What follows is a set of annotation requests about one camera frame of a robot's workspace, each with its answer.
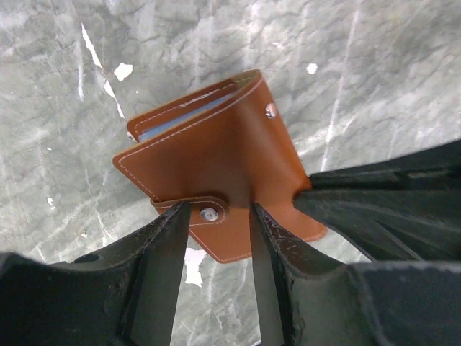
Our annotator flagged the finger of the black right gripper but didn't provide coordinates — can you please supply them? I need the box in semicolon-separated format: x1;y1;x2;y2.
293;141;460;261

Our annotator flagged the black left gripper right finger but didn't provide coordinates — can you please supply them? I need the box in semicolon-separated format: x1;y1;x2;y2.
250;204;460;345

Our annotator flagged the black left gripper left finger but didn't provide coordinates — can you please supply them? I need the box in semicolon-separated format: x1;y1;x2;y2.
1;203;191;345

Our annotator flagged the brown leather card holder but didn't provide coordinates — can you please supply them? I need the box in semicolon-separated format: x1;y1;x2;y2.
113;69;326;263

